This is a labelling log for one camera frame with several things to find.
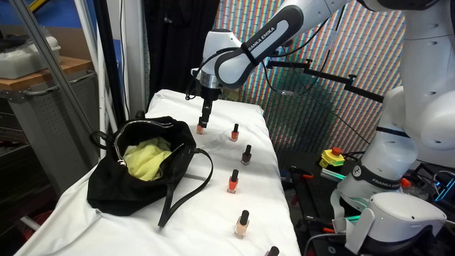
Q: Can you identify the slanted aluminium pole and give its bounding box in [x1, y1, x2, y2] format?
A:
[9, 0, 99, 141]

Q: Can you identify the white plastic container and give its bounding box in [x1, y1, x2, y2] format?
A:
[0, 34, 63, 80]

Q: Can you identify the wooden board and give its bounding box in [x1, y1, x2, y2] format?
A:
[0, 55, 94, 92]

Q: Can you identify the black tool orange handle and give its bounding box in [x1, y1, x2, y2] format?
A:
[289, 165, 318, 183]

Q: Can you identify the grey metal cabinet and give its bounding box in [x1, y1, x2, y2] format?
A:
[0, 70, 102, 193]

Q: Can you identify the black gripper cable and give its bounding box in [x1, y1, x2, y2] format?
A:
[184, 44, 268, 102]

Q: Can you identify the colourful patterned screen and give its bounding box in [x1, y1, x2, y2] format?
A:
[197, 0, 410, 158]

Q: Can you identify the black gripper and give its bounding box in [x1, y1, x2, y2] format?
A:
[200, 87, 224, 129]

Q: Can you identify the black frame post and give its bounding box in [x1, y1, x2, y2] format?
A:
[93, 0, 129, 127]

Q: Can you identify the blue lit device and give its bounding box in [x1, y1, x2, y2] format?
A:
[433, 169, 455, 205]

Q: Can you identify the black fabric handbag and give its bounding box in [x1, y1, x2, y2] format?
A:
[86, 111, 217, 229]

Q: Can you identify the large orange nail polish bottle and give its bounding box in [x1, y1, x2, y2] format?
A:
[227, 168, 241, 195]

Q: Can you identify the peach nail polish bottle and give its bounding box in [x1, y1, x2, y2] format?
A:
[234, 208, 252, 239]

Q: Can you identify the white tablecloth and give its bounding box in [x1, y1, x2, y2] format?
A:
[13, 88, 303, 256]

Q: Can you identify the yellow cloth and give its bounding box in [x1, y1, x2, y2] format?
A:
[123, 137, 174, 182]

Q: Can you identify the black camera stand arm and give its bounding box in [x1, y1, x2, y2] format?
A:
[262, 55, 386, 104]

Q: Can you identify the teal box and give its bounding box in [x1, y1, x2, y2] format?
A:
[320, 166, 350, 182]

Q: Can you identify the yellow red emergency stop button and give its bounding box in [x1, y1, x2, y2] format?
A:
[319, 146, 347, 169]

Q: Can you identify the small orange nail polish bottle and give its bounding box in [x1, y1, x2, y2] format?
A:
[229, 122, 241, 144]

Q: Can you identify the black curtain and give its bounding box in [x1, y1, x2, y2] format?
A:
[141, 0, 222, 98]

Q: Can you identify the white frame tube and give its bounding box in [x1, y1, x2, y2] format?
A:
[76, 0, 120, 139]

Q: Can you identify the dark brown nail polish bottle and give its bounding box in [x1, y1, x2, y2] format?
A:
[241, 144, 254, 166]

